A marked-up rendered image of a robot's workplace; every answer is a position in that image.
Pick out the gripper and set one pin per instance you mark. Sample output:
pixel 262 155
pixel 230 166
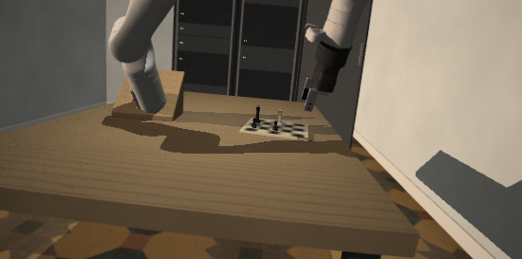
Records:
pixel 335 42

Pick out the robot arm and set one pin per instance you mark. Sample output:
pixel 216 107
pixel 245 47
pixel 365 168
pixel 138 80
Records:
pixel 135 30

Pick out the black and white chessboard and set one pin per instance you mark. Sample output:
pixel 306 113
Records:
pixel 288 130

